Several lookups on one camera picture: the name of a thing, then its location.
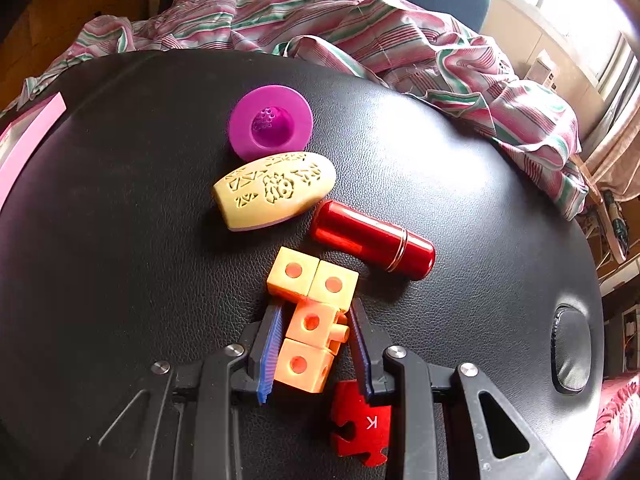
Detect wooden wardrobe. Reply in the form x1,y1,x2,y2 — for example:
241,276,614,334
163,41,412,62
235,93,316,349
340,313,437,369
0,0,151,111

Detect pink striped blanket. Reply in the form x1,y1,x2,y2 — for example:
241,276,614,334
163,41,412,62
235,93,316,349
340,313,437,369
20,0,590,221

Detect wooden side table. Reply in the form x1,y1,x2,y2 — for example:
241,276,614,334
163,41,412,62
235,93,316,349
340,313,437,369
580,180,640,297

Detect red patterned cloth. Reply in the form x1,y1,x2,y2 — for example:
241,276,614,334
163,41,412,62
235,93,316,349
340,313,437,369
575,374,640,480

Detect white box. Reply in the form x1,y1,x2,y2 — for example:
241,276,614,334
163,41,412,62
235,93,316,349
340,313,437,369
525,56,557,89

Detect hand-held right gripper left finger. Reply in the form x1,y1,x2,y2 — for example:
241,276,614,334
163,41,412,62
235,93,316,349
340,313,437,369
97,304,286,480

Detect orange cube blocks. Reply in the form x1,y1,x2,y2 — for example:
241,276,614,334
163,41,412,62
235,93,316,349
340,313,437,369
266,246,360,395

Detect beige carved oval block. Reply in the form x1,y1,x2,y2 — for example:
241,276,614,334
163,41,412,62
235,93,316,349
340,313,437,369
212,150,337,232

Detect dark green tool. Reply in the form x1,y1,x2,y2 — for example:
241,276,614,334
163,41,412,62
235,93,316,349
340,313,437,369
601,189,631,264

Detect window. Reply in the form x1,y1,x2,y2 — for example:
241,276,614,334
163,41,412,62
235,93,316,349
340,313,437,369
450,0,637,91

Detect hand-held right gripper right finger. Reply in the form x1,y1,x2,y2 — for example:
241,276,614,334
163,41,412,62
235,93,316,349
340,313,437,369
347,297,571,480

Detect purple funnel toy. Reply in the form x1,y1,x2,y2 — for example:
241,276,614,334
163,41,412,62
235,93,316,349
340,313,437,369
228,85,315,163

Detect red puzzle piece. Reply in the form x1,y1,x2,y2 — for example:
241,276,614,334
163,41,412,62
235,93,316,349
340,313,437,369
329,380,394,469

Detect red metal cylinder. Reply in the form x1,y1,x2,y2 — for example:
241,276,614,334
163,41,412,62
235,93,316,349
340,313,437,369
309,199,436,281

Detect black oval table plug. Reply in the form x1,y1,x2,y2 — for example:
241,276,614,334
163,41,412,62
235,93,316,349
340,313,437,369
549,305,594,394

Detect pink cardboard box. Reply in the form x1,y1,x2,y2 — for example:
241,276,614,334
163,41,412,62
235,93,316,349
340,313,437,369
0,92,67,211

